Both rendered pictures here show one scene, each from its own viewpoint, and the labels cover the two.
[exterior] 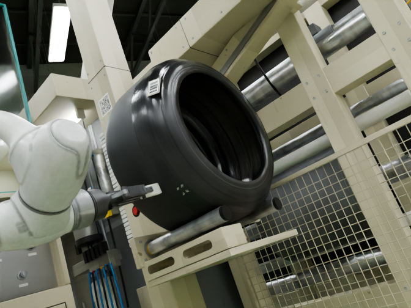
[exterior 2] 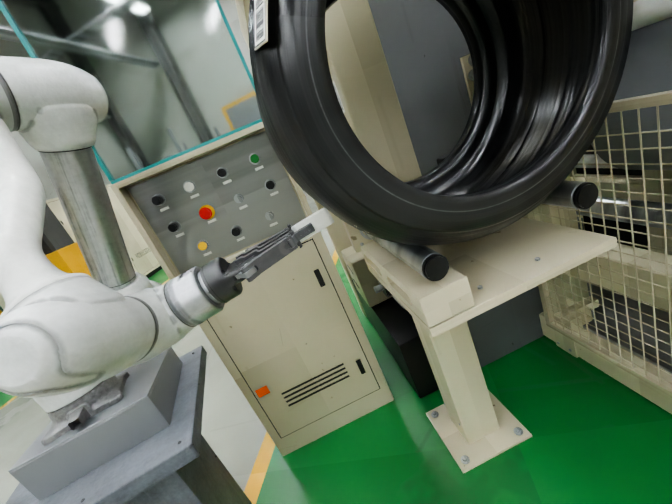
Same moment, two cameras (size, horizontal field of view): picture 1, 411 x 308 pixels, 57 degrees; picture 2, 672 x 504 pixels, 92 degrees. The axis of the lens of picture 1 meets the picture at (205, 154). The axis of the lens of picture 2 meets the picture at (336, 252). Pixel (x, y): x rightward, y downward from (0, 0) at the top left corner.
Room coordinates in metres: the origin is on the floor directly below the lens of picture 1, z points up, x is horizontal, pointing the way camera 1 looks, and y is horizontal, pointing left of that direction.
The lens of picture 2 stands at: (0.64, -0.24, 1.14)
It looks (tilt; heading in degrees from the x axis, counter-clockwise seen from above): 18 degrees down; 48
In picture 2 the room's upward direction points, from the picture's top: 23 degrees counter-clockwise
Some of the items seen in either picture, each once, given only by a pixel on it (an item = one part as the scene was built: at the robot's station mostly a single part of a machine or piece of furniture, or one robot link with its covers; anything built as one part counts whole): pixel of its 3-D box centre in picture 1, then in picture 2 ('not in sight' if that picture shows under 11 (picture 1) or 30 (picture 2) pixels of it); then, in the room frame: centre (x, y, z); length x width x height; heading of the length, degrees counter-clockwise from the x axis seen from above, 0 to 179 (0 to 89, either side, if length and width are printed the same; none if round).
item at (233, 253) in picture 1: (224, 256); (465, 256); (1.27, 0.06, 0.80); 0.37 x 0.36 x 0.02; 142
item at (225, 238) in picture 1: (191, 253); (404, 268); (1.16, 0.14, 0.83); 0.36 x 0.09 x 0.06; 52
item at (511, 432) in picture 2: not in sight; (473, 422); (1.41, 0.27, 0.01); 0.27 x 0.27 x 0.02; 52
